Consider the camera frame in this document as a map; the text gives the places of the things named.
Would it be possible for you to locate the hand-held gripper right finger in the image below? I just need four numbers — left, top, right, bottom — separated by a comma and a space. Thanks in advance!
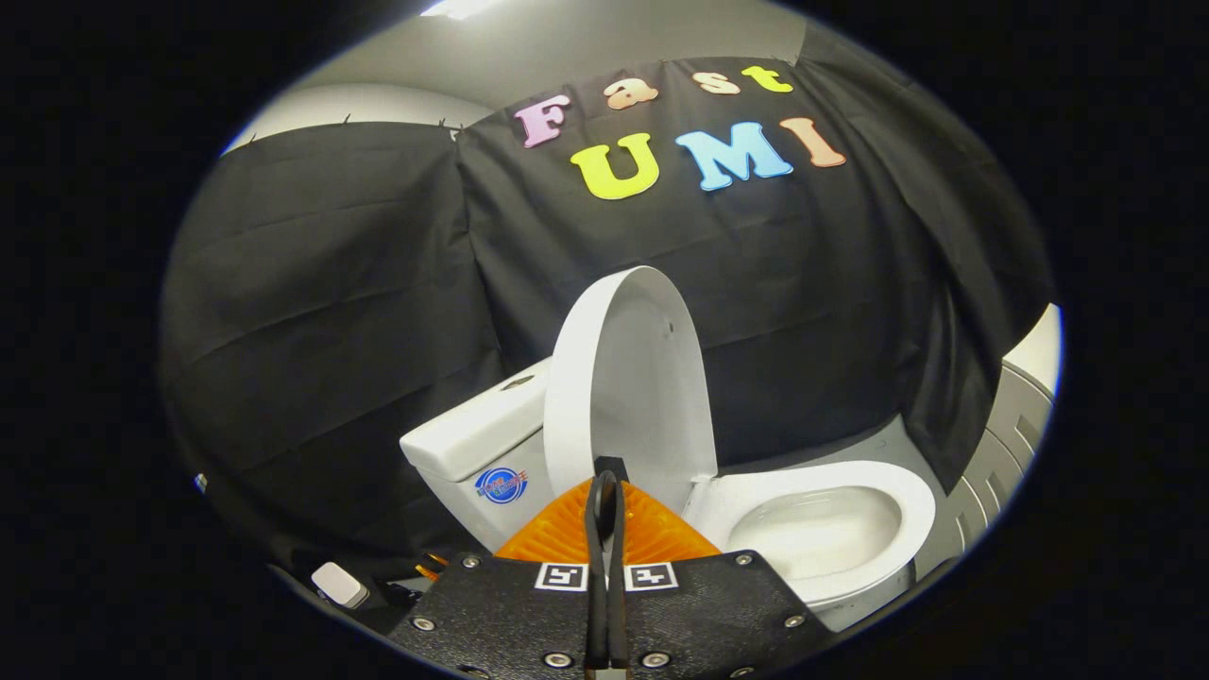
605, 456, 834, 680

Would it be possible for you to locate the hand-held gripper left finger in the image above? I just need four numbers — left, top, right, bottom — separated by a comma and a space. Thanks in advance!
392, 456, 608, 680

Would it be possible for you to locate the white toilet lid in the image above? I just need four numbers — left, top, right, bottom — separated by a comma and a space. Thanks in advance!
543, 265, 720, 519

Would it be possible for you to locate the white toilet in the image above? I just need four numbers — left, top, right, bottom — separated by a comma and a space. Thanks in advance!
399, 357, 938, 633

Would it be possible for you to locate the small white device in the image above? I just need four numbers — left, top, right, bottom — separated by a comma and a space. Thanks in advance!
311, 561, 370, 609

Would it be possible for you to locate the white drawer cabinet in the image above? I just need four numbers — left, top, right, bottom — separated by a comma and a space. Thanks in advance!
911, 304, 1064, 583

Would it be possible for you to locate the black backdrop cloth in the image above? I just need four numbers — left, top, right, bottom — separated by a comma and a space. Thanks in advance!
159, 42, 1056, 579

